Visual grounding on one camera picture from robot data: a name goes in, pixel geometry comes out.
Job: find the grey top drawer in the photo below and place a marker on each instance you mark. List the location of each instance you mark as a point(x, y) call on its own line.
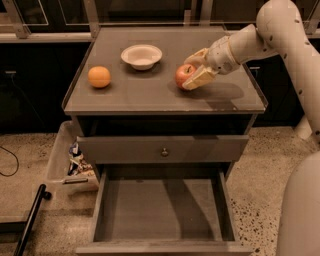
point(147, 149)

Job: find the black metal bar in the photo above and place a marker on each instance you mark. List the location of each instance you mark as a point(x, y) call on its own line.
point(41, 194)

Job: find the brass drawer knob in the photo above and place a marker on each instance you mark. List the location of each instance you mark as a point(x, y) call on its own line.
point(164, 152)

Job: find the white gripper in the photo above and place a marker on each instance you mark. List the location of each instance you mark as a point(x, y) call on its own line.
point(220, 57)

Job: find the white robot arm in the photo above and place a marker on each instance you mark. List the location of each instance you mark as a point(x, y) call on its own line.
point(278, 30)

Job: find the grey open middle drawer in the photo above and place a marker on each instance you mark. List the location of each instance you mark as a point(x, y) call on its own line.
point(163, 212)

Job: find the metal window railing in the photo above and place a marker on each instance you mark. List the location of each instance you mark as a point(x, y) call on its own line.
point(56, 21)

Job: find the grey cabinet with glass top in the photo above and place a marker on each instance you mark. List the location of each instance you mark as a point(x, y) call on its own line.
point(149, 103)

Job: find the white bowl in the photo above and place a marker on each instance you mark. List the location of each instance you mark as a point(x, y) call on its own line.
point(141, 57)

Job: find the orange fruit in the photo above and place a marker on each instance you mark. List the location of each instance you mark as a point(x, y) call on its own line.
point(99, 77)

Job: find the red apple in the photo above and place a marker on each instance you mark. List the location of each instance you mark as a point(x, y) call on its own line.
point(183, 73)

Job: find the snack packets in bin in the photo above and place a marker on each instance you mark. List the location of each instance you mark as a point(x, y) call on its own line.
point(78, 164)

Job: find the white post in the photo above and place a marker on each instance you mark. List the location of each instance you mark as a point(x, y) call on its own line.
point(303, 129)

